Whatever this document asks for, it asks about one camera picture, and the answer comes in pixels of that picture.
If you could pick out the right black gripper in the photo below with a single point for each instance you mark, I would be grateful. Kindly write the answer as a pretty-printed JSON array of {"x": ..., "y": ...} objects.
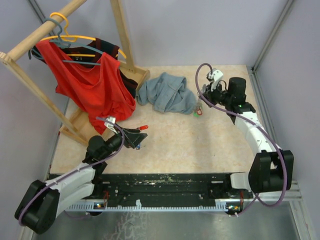
[{"x": 208, "y": 93}]

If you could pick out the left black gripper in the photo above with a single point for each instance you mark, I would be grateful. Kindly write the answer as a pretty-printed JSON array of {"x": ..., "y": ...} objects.
[{"x": 132, "y": 137}]

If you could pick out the red key tag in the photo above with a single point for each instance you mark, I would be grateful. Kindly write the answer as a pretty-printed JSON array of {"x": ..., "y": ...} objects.
[{"x": 142, "y": 128}]

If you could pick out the bunch of keys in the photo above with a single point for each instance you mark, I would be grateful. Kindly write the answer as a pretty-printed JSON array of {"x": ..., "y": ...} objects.
[{"x": 198, "y": 109}]

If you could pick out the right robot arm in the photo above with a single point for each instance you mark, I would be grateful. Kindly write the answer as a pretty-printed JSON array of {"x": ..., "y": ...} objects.
[{"x": 272, "y": 166}]

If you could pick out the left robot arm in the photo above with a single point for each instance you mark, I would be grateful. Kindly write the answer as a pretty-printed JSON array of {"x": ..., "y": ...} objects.
[{"x": 44, "y": 201}]

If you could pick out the blue denim shirt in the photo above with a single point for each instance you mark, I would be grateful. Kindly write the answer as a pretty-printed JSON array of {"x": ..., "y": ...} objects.
[{"x": 167, "y": 93}]

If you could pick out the red tank top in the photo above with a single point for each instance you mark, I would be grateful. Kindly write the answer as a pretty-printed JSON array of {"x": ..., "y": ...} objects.
[{"x": 98, "y": 91}]

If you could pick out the wooden clothes rack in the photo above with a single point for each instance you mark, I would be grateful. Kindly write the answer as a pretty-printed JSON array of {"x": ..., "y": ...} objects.
[{"x": 25, "y": 121}]

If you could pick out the teal hanger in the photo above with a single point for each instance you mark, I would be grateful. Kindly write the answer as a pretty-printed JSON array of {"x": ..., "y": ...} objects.
[{"x": 60, "y": 43}]

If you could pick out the yellow hanger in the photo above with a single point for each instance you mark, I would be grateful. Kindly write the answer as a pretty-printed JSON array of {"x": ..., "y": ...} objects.
[{"x": 73, "y": 39}]

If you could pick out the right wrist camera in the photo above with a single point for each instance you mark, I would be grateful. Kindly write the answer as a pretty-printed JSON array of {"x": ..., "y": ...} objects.
[{"x": 214, "y": 76}]

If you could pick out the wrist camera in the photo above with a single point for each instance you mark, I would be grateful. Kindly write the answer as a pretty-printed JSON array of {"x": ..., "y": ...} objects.
[
  {"x": 214, "y": 76},
  {"x": 109, "y": 122}
]

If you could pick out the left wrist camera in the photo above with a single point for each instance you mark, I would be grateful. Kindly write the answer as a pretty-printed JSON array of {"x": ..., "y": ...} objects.
[{"x": 109, "y": 122}]

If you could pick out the right aluminium corner post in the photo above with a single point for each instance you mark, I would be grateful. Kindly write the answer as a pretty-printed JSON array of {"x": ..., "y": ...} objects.
[{"x": 273, "y": 34}]

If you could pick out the aluminium corner post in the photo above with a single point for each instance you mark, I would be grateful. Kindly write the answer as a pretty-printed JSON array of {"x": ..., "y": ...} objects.
[
  {"x": 36, "y": 9},
  {"x": 273, "y": 34}
]

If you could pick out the left aluminium corner post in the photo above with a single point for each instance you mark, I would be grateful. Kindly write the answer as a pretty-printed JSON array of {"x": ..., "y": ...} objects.
[{"x": 36, "y": 9}]

